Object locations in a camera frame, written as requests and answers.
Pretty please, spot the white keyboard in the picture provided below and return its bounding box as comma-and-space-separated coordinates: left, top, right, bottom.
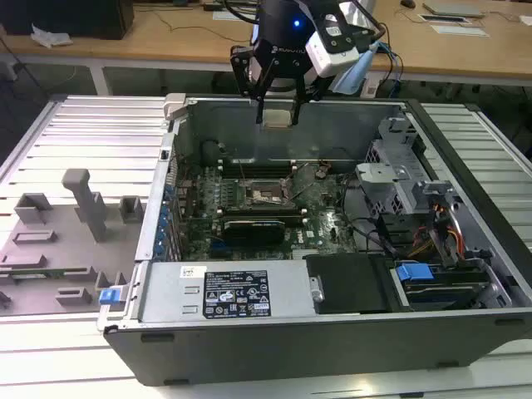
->
212, 10, 255, 22

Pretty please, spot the black RAM slot bank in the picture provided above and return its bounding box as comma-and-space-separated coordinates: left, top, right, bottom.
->
216, 205, 309, 228
219, 159, 297, 179

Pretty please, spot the black open PC case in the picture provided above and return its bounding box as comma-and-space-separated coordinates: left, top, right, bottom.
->
96, 91, 532, 387

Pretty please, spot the blue cable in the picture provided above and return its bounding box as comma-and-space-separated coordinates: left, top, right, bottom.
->
373, 39, 406, 99

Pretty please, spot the black computer tower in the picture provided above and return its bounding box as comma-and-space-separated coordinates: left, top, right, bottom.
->
0, 0, 135, 41

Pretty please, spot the silver CPU plate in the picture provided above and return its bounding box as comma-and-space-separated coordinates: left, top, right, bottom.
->
264, 109, 293, 128

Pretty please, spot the grey laptop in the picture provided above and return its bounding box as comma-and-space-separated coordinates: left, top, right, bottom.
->
422, 1, 485, 19

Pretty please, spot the metal drive cage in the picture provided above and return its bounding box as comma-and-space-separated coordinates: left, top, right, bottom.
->
355, 118, 425, 215

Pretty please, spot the CPU socket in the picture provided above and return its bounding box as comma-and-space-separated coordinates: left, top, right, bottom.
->
244, 178, 293, 209

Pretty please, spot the green motherboard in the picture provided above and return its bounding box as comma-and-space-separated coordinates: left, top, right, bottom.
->
174, 161, 362, 263

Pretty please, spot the black graphics card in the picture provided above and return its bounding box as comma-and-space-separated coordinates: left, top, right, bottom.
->
222, 218, 288, 250

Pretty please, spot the white crumpled paper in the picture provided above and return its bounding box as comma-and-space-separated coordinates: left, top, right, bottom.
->
30, 22, 74, 49

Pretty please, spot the orange yellow wire bundle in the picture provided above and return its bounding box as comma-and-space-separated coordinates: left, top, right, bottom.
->
409, 203, 465, 259

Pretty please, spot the silver power supply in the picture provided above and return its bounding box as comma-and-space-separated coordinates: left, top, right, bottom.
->
136, 260, 325, 321

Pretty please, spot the grey parts rack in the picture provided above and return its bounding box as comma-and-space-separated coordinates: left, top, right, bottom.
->
0, 168, 146, 317

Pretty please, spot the hard disk in blue carrier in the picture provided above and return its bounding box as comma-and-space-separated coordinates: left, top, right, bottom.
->
394, 261, 491, 311

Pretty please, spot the grey case handle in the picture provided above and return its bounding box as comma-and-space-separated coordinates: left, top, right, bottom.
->
162, 93, 188, 122

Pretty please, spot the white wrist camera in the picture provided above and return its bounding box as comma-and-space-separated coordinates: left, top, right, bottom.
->
305, 13, 375, 79

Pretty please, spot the green RAM stick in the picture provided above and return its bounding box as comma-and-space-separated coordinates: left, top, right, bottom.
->
0, 268, 67, 279

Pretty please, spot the wooden desk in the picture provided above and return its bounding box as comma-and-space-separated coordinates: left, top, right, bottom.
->
0, 0, 532, 88

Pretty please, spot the black plastic shroud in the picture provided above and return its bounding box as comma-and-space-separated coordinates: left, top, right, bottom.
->
305, 253, 396, 315

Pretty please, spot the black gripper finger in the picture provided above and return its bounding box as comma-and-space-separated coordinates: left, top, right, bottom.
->
290, 76, 334, 126
229, 44, 278, 125

